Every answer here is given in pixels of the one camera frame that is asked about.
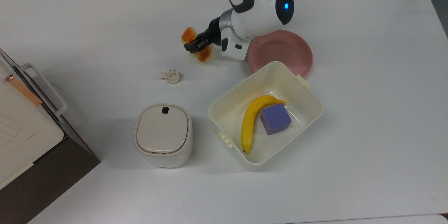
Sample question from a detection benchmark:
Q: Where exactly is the crumpled white paper ball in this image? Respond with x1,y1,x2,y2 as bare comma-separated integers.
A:
159,69,182,84

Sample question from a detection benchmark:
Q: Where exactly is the cream box with handles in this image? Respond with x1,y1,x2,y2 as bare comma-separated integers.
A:
0,58,64,190

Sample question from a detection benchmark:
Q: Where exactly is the orange strip on box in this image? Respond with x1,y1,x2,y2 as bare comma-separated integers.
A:
5,74,43,107

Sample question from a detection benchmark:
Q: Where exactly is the purple foam cube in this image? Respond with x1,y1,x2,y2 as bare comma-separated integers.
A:
259,103,292,136

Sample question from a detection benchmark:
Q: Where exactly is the yellow banana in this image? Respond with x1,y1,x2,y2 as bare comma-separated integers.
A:
240,94,287,154

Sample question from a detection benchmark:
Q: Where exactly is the pink round plate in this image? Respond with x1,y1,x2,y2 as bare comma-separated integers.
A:
248,30,314,79

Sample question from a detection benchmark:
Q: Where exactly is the cream lidded trash can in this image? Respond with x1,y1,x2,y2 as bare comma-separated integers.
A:
133,103,193,168

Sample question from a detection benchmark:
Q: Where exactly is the cream plastic storage bin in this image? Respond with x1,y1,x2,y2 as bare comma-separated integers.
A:
208,61,324,172

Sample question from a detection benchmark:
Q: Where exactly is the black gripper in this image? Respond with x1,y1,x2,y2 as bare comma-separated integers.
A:
183,17,224,54

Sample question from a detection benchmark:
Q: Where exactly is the white cabinet drawer handle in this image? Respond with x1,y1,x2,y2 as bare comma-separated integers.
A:
19,63,68,118

